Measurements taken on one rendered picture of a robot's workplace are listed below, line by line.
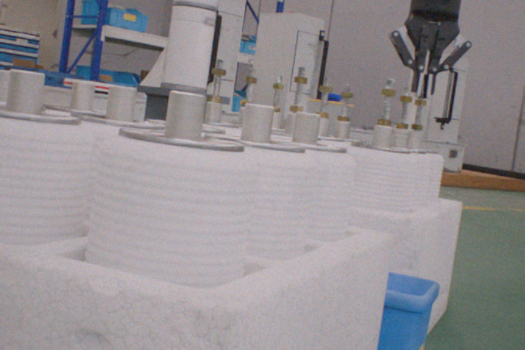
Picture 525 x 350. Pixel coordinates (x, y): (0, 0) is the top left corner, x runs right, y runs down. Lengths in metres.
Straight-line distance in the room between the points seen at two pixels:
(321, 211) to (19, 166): 0.27
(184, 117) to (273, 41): 3.57
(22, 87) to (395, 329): 0.44
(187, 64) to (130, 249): 1.18
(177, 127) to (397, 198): 0.53
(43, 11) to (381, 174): 6.80
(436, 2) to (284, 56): 2.77
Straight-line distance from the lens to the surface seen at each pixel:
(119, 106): 0.61
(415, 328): 0.79
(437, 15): 1.21
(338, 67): 8.18
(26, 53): 6.67
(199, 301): 0.39
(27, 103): 0.52
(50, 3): 7.65
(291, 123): 1.00
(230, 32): 3.62
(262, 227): 0.53
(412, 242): 0.90
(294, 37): 3.90
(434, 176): 1.19
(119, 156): 0.43
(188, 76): 1.59
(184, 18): 1.61
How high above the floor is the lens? 0.27
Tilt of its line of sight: 3 degrees down
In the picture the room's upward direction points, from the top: 8 degrees clockwise
